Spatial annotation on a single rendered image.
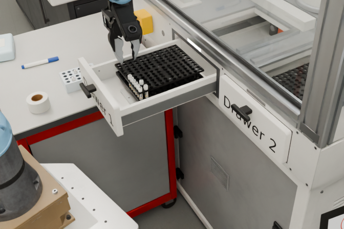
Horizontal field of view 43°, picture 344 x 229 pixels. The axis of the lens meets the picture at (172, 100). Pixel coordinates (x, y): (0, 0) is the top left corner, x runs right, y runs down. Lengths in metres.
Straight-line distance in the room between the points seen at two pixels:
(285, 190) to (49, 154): 0.78
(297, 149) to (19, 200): 0.66
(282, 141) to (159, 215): 1.07
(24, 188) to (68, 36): 0.97
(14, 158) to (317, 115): 0.66
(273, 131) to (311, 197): 0.20
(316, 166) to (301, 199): 0.15
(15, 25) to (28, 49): 1.94
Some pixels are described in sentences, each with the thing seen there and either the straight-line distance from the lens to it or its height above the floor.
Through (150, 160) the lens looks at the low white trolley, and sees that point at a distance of 1.76.
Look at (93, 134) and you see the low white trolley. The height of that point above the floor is 0.63.
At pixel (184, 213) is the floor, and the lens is 2.07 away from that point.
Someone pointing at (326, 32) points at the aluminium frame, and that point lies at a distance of 0.90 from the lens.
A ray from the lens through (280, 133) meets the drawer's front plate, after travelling 1.11.
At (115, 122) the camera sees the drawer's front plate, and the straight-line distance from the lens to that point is 1.20.
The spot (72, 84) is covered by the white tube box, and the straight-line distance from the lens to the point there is 1.52.
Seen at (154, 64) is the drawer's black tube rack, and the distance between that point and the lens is 1.37.
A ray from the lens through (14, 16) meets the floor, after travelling 3.91.
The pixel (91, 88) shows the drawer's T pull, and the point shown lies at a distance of 1.28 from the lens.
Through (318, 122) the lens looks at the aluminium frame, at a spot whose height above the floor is 1.00.
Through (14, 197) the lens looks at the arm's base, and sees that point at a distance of 1.03.
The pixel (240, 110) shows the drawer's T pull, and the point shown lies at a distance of 1.16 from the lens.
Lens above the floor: 1.66
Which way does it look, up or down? 39 degrees down
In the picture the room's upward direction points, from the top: 3 degrees counter-clockwise
